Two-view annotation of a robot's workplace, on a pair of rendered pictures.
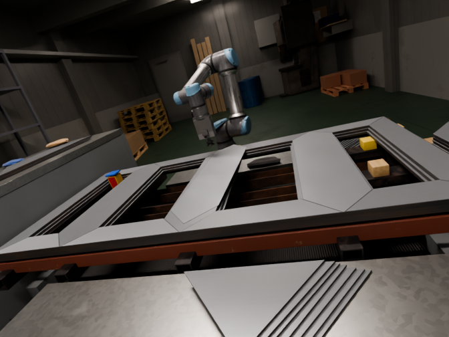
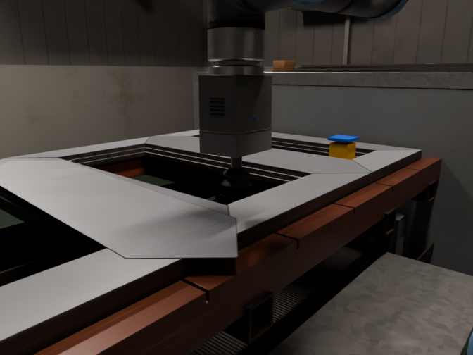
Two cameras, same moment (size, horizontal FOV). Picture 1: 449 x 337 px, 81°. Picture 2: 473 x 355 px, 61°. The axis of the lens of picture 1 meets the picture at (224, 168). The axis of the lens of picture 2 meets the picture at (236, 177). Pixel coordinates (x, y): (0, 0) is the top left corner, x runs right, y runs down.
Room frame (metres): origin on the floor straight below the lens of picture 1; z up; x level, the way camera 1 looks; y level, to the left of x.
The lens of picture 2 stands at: (1.58, -0.47, 1.05)
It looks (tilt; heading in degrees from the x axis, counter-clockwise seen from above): 15 degrees down; 114
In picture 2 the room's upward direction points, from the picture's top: straight up
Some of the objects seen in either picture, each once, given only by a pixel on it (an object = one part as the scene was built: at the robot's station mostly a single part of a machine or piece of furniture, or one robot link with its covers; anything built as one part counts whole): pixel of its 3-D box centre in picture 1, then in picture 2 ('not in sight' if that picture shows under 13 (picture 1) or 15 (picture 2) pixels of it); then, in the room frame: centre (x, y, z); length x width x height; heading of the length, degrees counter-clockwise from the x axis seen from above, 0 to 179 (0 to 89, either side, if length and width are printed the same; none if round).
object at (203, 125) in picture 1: (204, 126); (231, 108); (1.34, 0.04, 1.00); 0.10 x 0.09 x 0.16; 168
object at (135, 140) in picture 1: (119, 150); not in sight; (5.73, 2.11, 0.24); 1.32 x 0.95 x 0.47; 169
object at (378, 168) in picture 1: (378, 168); not in sight; (0.80, -0.51, 0.79); 0.06 x 0.05 x 0.04; 164
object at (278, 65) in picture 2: not in sight; (284, 66); (0.98, 1.41, 1.07); 0.12 x 0.06 x 0.05; 82
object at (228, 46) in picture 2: (199, 111); (237, 49); (1.35, 0.04, 1.08); 0.08 x 0.08 x 0.05
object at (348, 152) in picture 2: (120, 190); (341, 177); (1.40, 0.60, 0.78); 0.05 x 0.05 x 0.19; 74
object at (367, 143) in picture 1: (367, 143); not in sight; (1.03, -0.62, 0.79); 0.06 x 0.05 x 0.04; 164
